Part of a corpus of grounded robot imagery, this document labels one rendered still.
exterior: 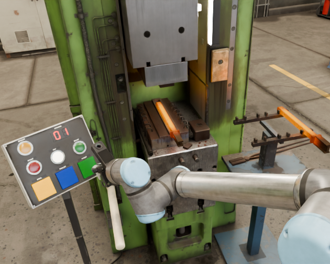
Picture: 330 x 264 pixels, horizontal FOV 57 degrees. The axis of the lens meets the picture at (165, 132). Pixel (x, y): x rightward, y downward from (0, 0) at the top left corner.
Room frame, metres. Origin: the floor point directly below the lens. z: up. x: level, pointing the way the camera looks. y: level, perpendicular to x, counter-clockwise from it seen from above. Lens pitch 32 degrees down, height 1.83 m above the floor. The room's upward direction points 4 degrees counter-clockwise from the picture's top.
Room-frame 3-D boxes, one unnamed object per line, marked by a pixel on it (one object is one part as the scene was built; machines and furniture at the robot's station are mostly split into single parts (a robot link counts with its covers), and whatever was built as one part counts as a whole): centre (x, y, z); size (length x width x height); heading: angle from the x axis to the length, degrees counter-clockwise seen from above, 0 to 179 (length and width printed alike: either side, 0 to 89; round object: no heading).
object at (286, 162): (1.29, -0.54, 0.75); 0.40 x 0.30 x 0.02; 101
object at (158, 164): (1.53, -0.03, 0.69); 0.56 x 0.38 x 0.45; 13
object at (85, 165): (1.06, 0.35, 1.01); 0.07 x 0.05 x 0.07; 128
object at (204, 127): (1.40, -0.19, 0.95); 0.12 x 0.08 x 0.06; 13
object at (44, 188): (0.94, 0.51, 1.01); 0.07 x 0.05 x 0.07; 128
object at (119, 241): (1.14, 0.29, 0.62); 0.44 x 0.05 x 0.05; 13
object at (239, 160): (1.41, -0.64, 0.77); 0.60 x 0.04 x 0.01; 108
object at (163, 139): (1.51, 0.02, 0.96); 0.42 x 0.20 x 0.09; 13
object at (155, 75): (1.51, 0.02, 1.32); 0.42 x 0.20 x 0.10; 13
